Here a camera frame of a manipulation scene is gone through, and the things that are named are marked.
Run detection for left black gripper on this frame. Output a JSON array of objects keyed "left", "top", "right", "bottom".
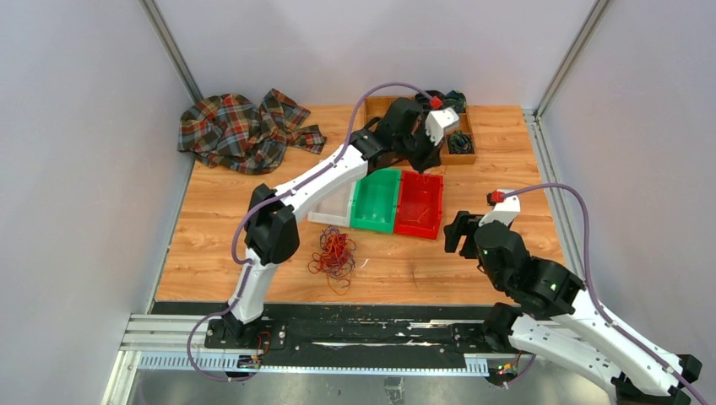
[{"left": 395, "top": 123, "right": 447, "bottom": 176}]

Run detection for orange wires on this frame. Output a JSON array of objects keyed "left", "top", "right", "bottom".
[{"left": 400, "top": 201, "right": 438, "bottom": 230}]

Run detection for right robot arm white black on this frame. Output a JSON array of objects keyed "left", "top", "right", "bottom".
[{"left": 443, "top": 211, "right": 702, "bottom": 404}]

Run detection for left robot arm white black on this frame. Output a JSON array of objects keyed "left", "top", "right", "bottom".
[{"left": 218, "top": 97, "right": 460, "bottom": 348}]

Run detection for green rolled belt lower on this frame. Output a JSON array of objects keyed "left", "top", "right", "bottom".
[{"left": 447, "top": 130, "right": 475, "bottom": 154}]

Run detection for red plastic bin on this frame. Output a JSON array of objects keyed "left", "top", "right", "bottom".
[{"left": 393, "top": 170, "right": 444, "bottom": 240}]

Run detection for black rolled belt top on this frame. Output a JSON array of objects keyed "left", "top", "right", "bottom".
[{"left": 414, "top": 89, "right": 445, "bottom": 104}]

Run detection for blue green rolled belt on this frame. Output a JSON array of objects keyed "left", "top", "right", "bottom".
[{"left": 442, "top": 89, "right": 467, "bottom": 114}]

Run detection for green plastic bin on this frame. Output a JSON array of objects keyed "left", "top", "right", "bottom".
[{"left": 350, "top": 169, "right": 401, "bottom": 234}]

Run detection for wooden compartment tray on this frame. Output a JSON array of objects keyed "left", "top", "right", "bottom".
[{"left": 363, "top": 96, "right": 477, "bottom": 165}]

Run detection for white plastic bin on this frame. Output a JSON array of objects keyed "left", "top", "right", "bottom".
[{"left": 306, "top": 181, "right": 355, "bottom": 227}]

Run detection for plaid cloth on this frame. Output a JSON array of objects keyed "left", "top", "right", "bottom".
[{"left": 176, "top": 89, "right": 327, "bottom": 176}]

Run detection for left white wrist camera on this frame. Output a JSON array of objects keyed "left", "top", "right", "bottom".
[{"left": 425, "top": 107, "right": 460, "bottom": 146}]

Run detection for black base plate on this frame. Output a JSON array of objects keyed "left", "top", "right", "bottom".
[{"left": 150, "top": 301, "right": 538, "bottom": 370}]

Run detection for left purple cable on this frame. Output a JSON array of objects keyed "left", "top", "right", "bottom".
[{"left": 186, "top": 82, "right": 443, "bottom": 383}]

